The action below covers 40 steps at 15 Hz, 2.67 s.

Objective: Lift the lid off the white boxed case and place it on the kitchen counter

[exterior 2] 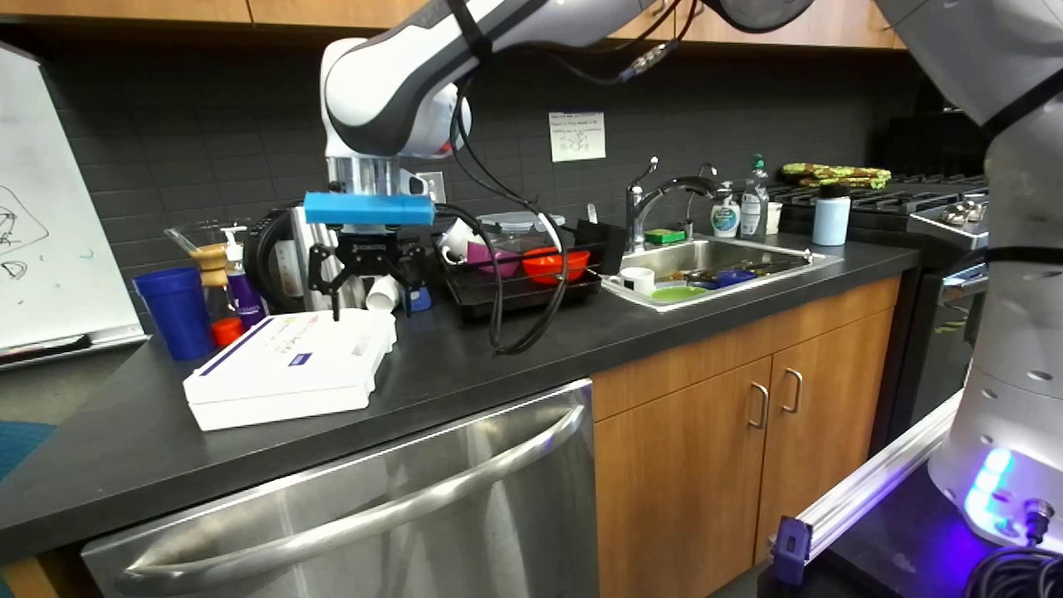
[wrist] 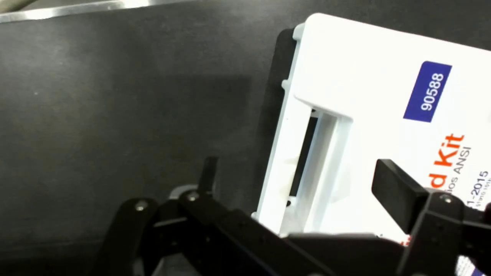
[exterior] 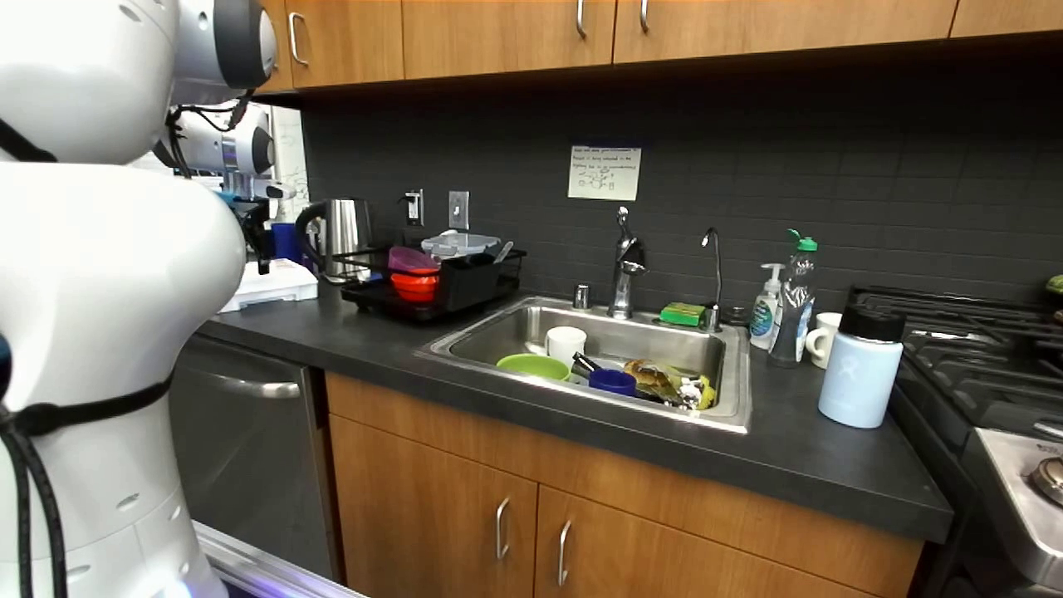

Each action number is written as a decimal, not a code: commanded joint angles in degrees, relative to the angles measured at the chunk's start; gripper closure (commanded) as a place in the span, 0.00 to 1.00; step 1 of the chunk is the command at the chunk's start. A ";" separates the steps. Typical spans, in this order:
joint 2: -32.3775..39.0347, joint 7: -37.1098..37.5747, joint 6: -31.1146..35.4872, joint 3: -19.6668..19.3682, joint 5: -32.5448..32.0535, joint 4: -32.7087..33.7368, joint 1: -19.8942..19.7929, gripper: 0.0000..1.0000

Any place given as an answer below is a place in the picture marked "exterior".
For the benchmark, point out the wall light switch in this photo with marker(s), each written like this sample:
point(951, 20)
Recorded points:
point(460, 212)

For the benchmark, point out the stainless steel sink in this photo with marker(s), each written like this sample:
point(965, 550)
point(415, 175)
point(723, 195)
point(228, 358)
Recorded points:
point(653, 342)

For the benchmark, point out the wooden under-counter panel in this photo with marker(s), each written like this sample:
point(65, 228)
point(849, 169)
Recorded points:
point(465, 418)

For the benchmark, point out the black gas stove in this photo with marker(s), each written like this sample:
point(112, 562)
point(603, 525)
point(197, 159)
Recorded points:
point(974, 377)

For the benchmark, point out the red bowl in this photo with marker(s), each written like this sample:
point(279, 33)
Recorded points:
point(415, 287)

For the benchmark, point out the small green object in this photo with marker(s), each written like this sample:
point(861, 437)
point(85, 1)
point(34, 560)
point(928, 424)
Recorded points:
point(1053, 287)

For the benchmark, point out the wide wooden lower cabinet door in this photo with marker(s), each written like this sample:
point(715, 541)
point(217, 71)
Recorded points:
point(684, 560)

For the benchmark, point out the white boxed case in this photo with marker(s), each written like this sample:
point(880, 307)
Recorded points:
point(275, 300)

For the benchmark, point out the white paper wall notice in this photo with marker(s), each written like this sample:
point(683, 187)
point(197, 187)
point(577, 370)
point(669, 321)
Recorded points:
point(605, 175)

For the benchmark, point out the clear plastic container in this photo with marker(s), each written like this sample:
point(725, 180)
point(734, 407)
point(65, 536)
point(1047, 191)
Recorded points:
point(465, 244)

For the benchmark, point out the purple container lid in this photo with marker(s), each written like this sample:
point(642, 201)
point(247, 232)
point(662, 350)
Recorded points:
point(413, 259)

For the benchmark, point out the black sink utensil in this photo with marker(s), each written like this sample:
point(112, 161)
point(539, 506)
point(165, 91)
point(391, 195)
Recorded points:
point(584, 362)

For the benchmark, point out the small chrome spout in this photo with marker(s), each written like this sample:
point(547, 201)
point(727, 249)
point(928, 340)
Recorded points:
point(715, 277)

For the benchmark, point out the green sponge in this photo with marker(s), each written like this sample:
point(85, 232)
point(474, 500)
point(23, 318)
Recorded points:
point(684, 318)

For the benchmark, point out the clear hand soap bottle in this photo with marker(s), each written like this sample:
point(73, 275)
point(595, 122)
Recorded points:
point(765, 318)

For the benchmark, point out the chrome kitchen faucet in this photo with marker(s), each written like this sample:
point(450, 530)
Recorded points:
point(629, 267)

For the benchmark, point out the large white wall poster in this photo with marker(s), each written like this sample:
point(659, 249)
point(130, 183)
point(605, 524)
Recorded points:
point(289, 155)

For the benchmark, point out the dishes in sink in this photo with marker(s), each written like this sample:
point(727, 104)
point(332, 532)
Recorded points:
point(669, 388)

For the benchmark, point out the wall power outlet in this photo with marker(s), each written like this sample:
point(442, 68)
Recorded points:
point(413, 208)

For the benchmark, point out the wooden upper cabinet door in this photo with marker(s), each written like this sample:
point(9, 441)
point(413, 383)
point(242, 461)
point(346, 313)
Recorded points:
point(776, 24)
point(353, 37)
point(1007, 14)
point(498, 33)

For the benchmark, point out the white box lid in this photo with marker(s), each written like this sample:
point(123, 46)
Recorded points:
point(275, 277)

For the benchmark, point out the blue container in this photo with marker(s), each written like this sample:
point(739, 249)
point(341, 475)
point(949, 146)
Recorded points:
point(288, 242)

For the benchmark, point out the green-capped dish soap bottle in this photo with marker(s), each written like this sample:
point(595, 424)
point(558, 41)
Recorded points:
point(799, 310)

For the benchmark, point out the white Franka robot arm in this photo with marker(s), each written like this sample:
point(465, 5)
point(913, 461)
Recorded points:
point(100, 277)

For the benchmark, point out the white cup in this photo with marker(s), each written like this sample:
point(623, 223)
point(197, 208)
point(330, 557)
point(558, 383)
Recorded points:
point(567, 342)

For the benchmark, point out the green plastic bowl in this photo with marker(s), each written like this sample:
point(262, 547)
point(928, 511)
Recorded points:
point(531, 368)

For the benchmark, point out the white mug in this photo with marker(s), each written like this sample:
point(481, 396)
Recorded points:
point(822, 336)
point(857, 377)

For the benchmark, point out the black dish rack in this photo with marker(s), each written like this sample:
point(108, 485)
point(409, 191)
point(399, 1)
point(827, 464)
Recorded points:
point(475, 287)

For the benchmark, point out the narrow wooden lower cabinet door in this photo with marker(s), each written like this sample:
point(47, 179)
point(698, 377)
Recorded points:
point(420, 511)

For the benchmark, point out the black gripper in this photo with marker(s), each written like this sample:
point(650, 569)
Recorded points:
point(254, 215)

